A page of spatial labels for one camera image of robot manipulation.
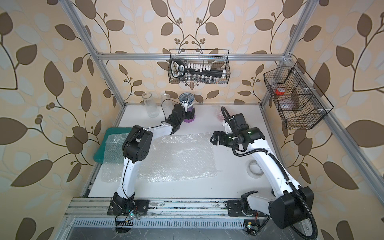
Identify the purple vase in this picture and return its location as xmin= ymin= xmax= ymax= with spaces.
xmin=179 ymin=93 xmax=195 ymax=123

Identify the clear ribbed glass vase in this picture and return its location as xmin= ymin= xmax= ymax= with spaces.
xmin=161 ymin=94 xmax=173 ymax=120

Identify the pink vase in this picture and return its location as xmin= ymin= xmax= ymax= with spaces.
xmin=217 ymin=111 xmax=225 ymax=122

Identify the clear bubble wrap sheet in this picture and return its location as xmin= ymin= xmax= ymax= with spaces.
xmin=101 ymin=133 xmax=128 ymax=183

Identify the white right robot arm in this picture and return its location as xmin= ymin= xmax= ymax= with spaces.
xmin=210 ymin=128 xmax=318 ymax=238

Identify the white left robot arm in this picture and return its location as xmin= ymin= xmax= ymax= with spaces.
xmin=109 ymin=103 xmax=195 ymax=216

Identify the black socket set holder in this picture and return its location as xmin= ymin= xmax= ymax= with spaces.
xmin=169 ymin=59 xmax=227 ymax=79

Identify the white tape roll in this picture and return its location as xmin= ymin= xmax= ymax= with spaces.
xmin=247 ymin=160 xmax=264 ymax=179

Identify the red tape roll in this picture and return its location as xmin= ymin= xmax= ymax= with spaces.
xmin=275 ymin=87 xmax=286 ymax=96

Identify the green tool case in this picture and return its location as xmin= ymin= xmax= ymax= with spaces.
xmin=93 ymin=127 xmax=132 ymax=164

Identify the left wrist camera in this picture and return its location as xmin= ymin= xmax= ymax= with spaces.
xmin=171 ymin=104 xmax=186 ymax=126

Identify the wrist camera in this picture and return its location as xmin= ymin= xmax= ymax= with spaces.
xmin=171 ymin=104 xmax=186 ymax=126
xmin=223 ymin=114 xmax=249 ymax=135

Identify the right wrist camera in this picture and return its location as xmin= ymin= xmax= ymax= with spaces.
xmin=223 ymin=114 xmax=249 ymax=135

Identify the back wire basket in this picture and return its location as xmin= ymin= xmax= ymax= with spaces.
xmin=168 ymin=48 xmax=231 ymax=85

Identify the wire basket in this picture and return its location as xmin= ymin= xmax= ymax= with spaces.
xmin=264 ymin=62 xmax=334 ymax=130
xmin=168 ymin=48 xmax=231 ymax=85

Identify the right wire basket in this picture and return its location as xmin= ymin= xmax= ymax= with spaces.
xmin=264 ymin=62 xmax=334 ymax=130

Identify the black corrugated cable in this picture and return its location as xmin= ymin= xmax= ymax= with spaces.
xmin=221 ymin=106 xmax=319 ymax=240

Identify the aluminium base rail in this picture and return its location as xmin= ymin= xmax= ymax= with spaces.
xmin=64 ymin=197 xmax=314 ymax=229

